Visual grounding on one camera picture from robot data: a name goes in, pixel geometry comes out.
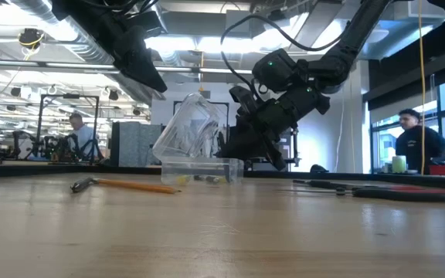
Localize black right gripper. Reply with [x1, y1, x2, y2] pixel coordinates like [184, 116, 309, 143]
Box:
[217, 84, 331, 171]

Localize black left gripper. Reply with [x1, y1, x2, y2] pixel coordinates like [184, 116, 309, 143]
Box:
[63, 0, 168, 93]

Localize clear plastic supply box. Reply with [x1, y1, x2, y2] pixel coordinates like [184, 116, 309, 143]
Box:
[151, 92, 245, 187]

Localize orange pencil with eraser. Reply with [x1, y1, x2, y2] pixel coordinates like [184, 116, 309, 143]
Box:
[90, 178, 182, 195]

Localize red and black scissors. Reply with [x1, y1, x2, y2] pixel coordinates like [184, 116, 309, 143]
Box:
[275, 184, 445, 203]

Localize black robot workstation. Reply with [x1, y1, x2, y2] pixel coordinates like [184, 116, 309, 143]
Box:
[282, 125, 301, 168]

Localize grey partition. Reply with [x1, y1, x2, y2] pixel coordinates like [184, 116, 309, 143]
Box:
[110, 120, 162, 168]

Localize person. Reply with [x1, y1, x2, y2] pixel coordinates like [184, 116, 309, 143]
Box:
[395, 108, 445, 174]
[67, 112, 100, 161]

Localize green cup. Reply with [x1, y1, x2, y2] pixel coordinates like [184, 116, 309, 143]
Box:
[391, 154, 407, 175]

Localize silver ventilation duct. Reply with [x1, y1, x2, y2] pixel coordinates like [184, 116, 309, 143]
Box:
[9, 0, 154, 101]

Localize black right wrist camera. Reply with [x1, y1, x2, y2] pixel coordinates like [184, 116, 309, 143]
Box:
[252, 48, 298, 93]

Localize black right camera cable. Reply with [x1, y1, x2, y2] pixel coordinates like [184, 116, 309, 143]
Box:
[219, 14, 349, 93]

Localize black ceiling camera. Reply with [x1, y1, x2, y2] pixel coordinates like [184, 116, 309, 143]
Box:
[17, 27, 46, 50]

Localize black aluminium table frame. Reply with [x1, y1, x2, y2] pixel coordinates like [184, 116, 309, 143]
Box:
[0, 161, 445, 191]

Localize yellow cable with plug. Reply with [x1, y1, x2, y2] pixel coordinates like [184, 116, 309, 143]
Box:
[418, 0, 426, 175]

